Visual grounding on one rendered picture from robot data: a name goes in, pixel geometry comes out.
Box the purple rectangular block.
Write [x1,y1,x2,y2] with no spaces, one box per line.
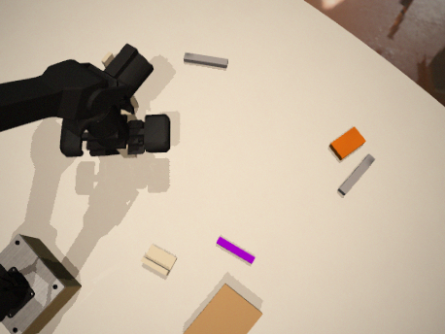
[216,236,255,264]

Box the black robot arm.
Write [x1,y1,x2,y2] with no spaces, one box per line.
[0,43,154,321]

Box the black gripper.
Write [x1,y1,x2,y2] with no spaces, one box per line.
[59,103,171,157]

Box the grey rectangular bar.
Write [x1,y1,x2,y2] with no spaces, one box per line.
[184,52,228,68]

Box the grey flat bar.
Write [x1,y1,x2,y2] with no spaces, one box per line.
[338,154,376,196]

